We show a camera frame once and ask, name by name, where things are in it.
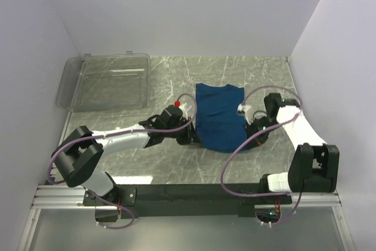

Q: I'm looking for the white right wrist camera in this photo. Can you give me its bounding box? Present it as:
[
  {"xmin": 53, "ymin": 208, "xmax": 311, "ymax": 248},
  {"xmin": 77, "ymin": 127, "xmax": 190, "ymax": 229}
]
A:
[{"xmin": 237, "ymin": 103, "xmax": 254, "ymax": 125}]

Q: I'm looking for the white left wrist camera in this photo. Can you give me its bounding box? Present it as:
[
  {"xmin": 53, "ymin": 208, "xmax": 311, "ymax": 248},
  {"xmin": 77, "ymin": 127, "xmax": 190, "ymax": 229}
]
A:
[{"xmin": 174, "ymin": 101, "xmax": 193, "ymax": 119}]

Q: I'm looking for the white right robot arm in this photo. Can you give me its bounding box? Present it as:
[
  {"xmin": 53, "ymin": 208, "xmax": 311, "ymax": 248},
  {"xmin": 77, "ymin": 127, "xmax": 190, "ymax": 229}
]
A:
[{"xmin": 237, "ymin": 93, "xmax": 340, "ymax": 203}]

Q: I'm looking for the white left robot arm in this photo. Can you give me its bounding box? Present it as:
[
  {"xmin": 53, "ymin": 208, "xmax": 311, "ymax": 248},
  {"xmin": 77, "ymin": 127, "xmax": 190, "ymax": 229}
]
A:
[{"xmin": 51, "ymin": 104, "xmax": 201, "ymax": 205}]

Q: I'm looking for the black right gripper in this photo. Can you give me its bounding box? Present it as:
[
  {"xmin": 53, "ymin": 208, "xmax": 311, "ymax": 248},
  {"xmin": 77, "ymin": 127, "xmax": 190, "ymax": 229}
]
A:
[{"xmin": 243, "ymin": 116, "xmax": 282, "ymax": 149}]

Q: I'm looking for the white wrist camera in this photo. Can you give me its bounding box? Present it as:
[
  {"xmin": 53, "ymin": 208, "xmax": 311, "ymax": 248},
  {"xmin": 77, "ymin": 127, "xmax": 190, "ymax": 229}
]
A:
[
  {"xmin": 174, "ymin": 101, "xmax": 193, "ymax": 119},
  {"xmin": 237, "ymin": 103, "xmax": 254, "ymax": 125}
]

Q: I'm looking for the clear plastic bin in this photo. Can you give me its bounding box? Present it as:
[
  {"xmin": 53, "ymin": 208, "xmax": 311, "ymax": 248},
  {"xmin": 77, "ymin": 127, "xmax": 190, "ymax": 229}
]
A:
[{"xmin": 56, "ymin": 52, "xmax": 151, "ymax": 112}]

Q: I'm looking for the aluminium rail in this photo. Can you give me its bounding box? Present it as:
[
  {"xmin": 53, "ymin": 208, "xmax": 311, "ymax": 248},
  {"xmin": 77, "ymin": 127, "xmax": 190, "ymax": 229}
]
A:
[{"xmin": 31, "ymin": 185, "xmax": 342, "ymax": 209}]

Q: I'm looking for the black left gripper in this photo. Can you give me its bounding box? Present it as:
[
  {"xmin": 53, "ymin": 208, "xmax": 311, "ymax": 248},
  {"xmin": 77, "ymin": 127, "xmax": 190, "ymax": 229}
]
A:
[{"xmin": 165, "ymin": 115, "xmax": 203, "ymax": 144}]

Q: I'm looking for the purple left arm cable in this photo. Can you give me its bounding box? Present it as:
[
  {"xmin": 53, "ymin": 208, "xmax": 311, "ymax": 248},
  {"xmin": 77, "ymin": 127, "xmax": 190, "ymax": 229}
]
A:
[{"xmin": 47, "ymin": 93, "xmax": 197, "ymax": 230}]

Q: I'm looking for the blue printed t-shirt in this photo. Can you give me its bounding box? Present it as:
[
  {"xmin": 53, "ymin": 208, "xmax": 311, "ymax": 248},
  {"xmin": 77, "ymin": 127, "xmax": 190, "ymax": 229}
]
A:
[{"xmin": 196, "ymin": 83, "xmax": 247, "ymax": 153}]

